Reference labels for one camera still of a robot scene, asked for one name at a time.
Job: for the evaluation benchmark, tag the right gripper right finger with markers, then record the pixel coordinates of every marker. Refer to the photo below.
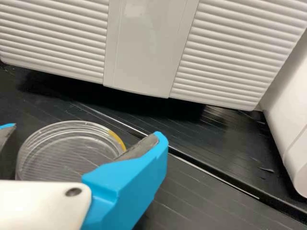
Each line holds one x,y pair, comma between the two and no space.
129,182

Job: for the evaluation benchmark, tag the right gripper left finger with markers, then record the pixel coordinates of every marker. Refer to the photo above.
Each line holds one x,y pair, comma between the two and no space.
6,143

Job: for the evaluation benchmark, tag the petri dish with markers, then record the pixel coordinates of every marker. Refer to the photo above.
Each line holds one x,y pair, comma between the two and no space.
60,153

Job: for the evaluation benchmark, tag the black platform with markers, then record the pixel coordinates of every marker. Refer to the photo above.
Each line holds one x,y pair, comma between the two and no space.
204,206
216,143

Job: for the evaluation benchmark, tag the incubator door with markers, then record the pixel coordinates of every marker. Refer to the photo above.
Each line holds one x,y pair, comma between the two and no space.
144,43

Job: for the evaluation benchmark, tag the white box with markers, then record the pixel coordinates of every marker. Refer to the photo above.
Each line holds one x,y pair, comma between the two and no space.
285,115

